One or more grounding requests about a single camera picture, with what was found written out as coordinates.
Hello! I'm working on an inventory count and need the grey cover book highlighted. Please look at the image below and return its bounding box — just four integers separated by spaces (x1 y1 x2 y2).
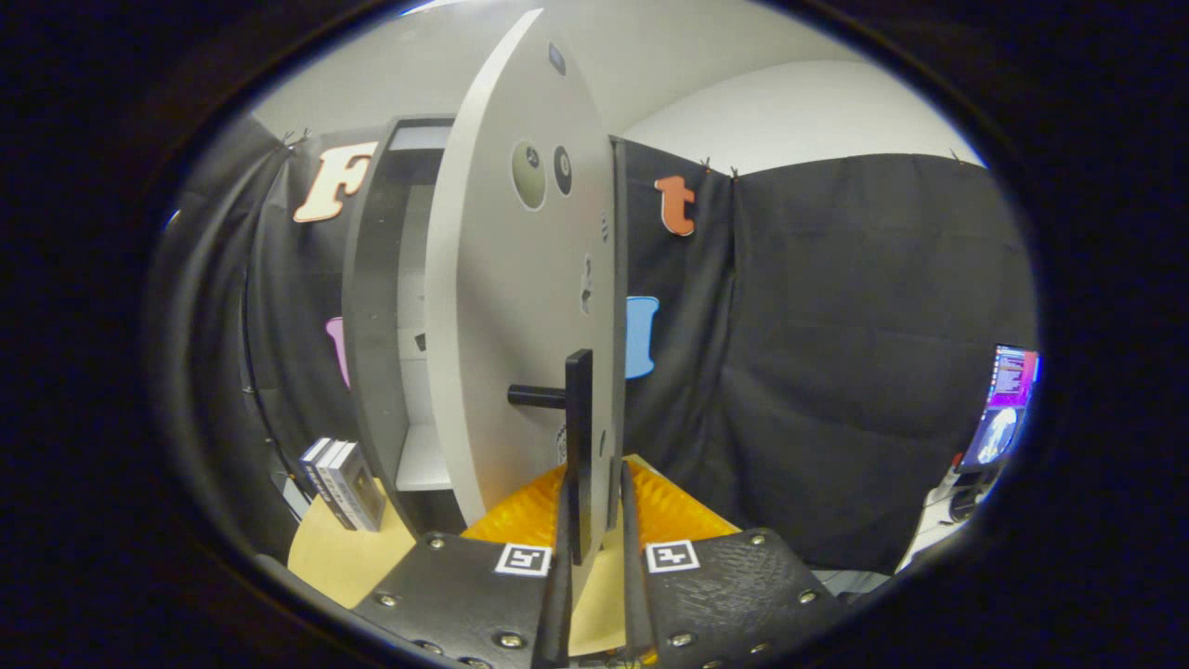
327 441 387 532

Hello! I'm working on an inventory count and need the grey cabinet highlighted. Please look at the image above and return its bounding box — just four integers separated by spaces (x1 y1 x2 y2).
340 114 470 538

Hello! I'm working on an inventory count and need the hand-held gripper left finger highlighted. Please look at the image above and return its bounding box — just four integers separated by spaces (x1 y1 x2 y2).
353 463 576 669

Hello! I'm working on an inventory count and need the white side desk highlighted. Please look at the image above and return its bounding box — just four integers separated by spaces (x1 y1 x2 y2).
894 465 986 574

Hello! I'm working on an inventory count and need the dark blue book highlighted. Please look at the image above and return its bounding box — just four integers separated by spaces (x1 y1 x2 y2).
297 437 352 531

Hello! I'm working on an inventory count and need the open laptop screen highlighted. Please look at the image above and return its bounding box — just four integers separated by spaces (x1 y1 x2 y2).
957 344 1041 470

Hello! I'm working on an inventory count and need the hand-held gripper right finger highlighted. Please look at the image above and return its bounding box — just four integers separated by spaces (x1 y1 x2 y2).
618 456 846 669

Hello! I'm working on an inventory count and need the black backdrop cloth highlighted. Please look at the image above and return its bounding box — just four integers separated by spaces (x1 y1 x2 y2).
153 116 1039 572

